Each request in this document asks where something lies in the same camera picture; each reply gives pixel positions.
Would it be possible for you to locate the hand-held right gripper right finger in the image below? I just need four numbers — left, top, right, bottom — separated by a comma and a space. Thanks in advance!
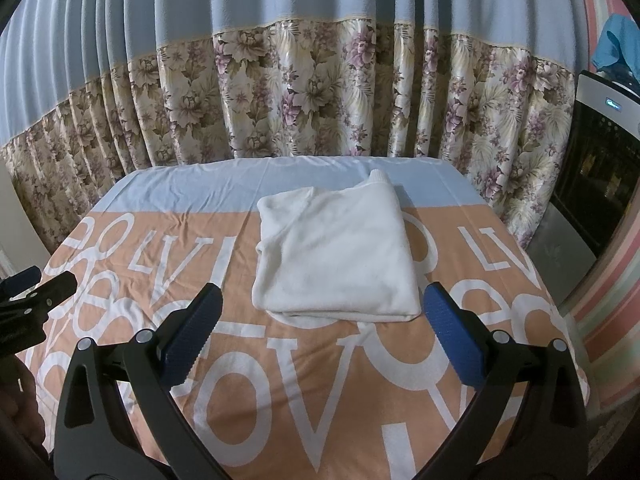
424, 281, 590, 480

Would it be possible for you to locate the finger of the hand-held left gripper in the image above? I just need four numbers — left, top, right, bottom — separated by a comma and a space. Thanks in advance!
0, 266, 42, 297
0, 271, 79, 322

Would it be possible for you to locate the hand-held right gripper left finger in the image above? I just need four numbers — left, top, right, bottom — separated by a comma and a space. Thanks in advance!
52, 282, 224, 480

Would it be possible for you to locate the white knit sweater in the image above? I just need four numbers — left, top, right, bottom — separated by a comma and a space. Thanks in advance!
251, 170, 421, 325

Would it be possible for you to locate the person's left hand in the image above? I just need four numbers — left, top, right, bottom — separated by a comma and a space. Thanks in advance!
0, 357, 48, 456

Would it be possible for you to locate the orange printed blanket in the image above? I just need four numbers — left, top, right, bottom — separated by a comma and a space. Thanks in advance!
15, 156, 591, 480

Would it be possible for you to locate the blue floral curtain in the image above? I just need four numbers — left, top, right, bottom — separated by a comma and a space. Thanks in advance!
0, 0, 588, 256

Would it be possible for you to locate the blue cloth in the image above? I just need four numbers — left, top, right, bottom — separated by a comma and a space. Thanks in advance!
592, 12, 640, 72

